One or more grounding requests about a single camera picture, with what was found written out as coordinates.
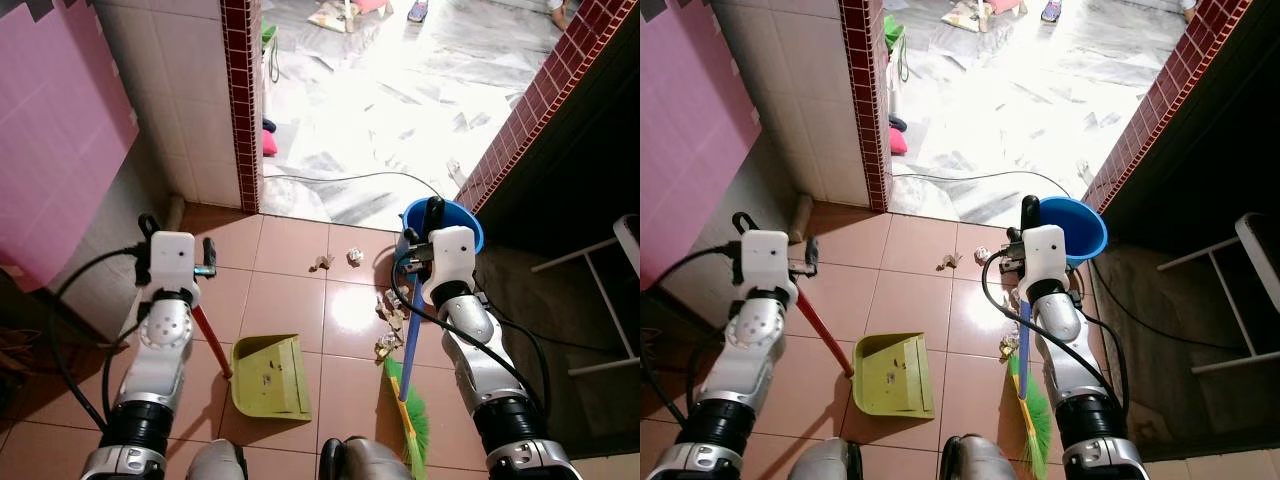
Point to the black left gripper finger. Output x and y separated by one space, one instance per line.
814 252
211 255

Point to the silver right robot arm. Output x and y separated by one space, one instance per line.
485 370
1075 370

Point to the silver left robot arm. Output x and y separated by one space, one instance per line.
745 360
160 360

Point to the crumpled paper scrap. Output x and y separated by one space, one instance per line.
1008 348
384 348
389 306
984 255
353 257

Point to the beige pipe stub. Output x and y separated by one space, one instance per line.
801 217

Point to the blue plastic bucket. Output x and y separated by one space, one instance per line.
1078 225
460 218

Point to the brown paper scrap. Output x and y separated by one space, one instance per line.
321 264
950 262

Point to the pink slipper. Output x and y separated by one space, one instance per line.
897 140
269 143

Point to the red tiled door jamb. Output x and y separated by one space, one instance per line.
865 100
240 100

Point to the pink foam mat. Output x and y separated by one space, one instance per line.
55 130
690 130

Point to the grey left robot leg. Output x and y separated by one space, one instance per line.
218 462
835 462

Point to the grey robot leg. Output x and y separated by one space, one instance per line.
985 460
218 462
365 460
835 462

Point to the grey right robot leg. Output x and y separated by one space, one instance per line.
365 460
985 460

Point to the green plastic item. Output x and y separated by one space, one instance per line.
893 40
268 45

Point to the blue shoe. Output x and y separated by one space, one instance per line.
418 10
1051 10

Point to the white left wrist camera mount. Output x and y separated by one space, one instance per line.
768 262
172 265

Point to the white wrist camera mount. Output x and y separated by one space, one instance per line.
768 262
1043 260
172 265
450 262

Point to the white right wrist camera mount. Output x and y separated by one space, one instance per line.
450 262
1043 260

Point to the white metal stool frame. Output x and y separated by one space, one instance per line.
1230 290
600 290

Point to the red tiled low wall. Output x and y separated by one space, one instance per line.
545 110
1170 110

